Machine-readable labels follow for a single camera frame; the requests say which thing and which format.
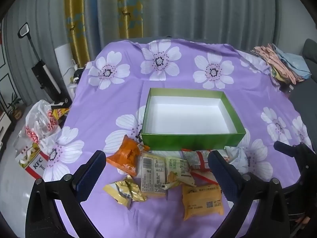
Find white blue snack packet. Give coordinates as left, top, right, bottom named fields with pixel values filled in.
left=224, top=146, right=248, bottom=169

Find potted plant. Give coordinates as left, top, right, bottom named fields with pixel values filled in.
left=6, top=93, right=23, bottom=119

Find yellow snack bag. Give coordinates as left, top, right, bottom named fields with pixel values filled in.
left=51, top=107, right=70, bottom=124

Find cream barcode snack packet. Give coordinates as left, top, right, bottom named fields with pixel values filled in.
left=137, top=152, right=167, bottom=199

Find gold patterned curtain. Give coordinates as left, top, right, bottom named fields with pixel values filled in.
left=64, top=0, right=90, bottom=67
left=117, top=0, right=144, bottom=39

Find orange snack packet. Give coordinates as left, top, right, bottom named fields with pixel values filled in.
left=106, top=134, right=151, bottom=177

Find white low cabinet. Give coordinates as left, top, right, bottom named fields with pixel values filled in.
left=0, top=109, right=13, bottom=139

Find white box appliance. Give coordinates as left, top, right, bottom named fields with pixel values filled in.
left=54, top=43, right=77, bottom=100

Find black white small object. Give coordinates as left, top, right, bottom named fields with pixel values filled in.
left=71, top=64, right=86, bottom=85

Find gold snack packet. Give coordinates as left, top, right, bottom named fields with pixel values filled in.
left=103, top=175, right=147, bottom=209

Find pink folded clothes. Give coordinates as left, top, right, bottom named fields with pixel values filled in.
left=251, top=45, right=304, bottom=84

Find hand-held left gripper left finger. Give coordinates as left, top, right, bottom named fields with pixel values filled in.
left=25, top=150, right=107, bottom=238

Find green cardboard box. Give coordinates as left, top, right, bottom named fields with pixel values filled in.
left=142, top=88, right=246, bottom=151

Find purple floral bedsheet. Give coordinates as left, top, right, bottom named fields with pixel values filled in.
left=42, top=39, right=313, bottom=238

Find black upright vacuum cleaner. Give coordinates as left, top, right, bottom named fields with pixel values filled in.
left=18, top=23, right=62, bottom=97

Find red white snack packet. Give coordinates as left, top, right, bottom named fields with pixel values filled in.
left=181, top=149, right=220, bottom=186

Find white plastic bag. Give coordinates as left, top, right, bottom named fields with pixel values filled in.
left=13, top=100, right=62, bottom=154

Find blue folded cloth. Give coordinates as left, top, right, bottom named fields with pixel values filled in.
left=274, top=45, right=312, bottom=80

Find red white paper bag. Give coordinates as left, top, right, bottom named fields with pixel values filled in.
left=15, top=144, right=50, bottom=180

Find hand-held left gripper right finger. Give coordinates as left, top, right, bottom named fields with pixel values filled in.
left=207, top=150, right=290, bottom=238

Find green yellow snack packet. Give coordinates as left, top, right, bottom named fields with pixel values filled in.
left=162, top=156, right=197, bottom=190

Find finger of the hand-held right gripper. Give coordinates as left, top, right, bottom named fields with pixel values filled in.
left=274, top=141, right=314, bottom=164

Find grey curtain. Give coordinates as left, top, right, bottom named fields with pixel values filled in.
left=5, top=0, right=317, bottom=105

